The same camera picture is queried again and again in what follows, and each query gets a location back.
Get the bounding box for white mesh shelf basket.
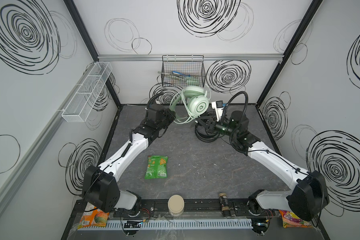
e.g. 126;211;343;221
62;62;112;123

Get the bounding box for black wire basket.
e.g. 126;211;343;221
160;55;206;88

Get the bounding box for colourful candy bag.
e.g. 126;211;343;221
279;210;313;229

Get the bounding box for green spatula in basket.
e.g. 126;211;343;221
159;72;201;86

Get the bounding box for orange snack packet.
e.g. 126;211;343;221
78;203;110;229

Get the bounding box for mint green headphones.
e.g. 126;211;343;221
170;86;211;125

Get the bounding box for black blue headphones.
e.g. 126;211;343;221
195;112;227;143

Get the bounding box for white cable duct strip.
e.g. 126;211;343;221
81;219;253;231

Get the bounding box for green chips bag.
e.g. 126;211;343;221
145;156;168;180

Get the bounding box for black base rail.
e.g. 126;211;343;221
119;197;277;220

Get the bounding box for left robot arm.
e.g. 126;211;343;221
82;93;176;216

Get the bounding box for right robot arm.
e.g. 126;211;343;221
195;91;329;221

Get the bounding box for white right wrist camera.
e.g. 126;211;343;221
212;101;225;122

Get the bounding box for blue tool in basket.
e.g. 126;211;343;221
172;71;188;78

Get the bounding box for small brown bottle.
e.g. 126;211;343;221
219;192;232;218

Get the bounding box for beige round lid jar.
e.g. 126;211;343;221
168;195;185;217

